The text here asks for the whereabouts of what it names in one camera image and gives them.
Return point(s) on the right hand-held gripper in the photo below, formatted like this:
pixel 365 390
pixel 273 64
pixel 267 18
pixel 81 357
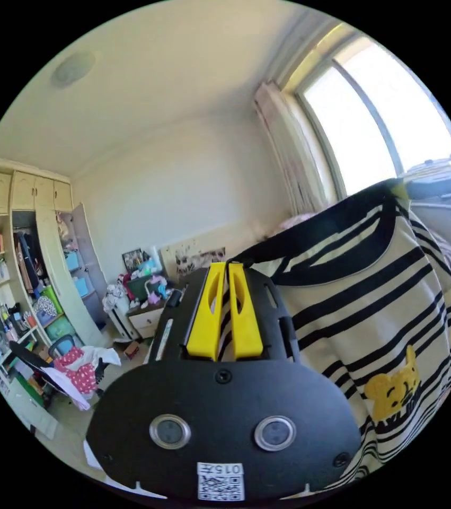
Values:
pixel 432 189

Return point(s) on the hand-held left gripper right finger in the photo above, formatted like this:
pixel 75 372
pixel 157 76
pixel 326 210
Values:
pixel 246 318

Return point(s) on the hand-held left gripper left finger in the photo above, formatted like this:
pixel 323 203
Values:
pixel 206 314

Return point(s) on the black and white striped t-shirt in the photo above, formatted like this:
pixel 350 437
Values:
pixel 372 302

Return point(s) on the cluttered white nightstand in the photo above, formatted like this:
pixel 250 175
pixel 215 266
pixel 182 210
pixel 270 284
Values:
pixel 145 310

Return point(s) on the window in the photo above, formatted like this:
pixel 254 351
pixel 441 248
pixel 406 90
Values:
pixel 372 115

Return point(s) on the small cardboard carton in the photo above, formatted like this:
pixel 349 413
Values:
pixel 132 350

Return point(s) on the pale curtain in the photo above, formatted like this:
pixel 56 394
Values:
pixel 293 155

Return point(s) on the black office chair with clothes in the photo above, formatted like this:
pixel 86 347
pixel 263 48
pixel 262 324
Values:
pixel 70 370

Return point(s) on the cream wardrobe with shelves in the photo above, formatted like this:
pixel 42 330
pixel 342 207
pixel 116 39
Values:
pixel 46 254

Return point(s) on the round ceiling lamp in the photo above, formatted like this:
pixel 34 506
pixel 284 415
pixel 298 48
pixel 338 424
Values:
pixel 73 69

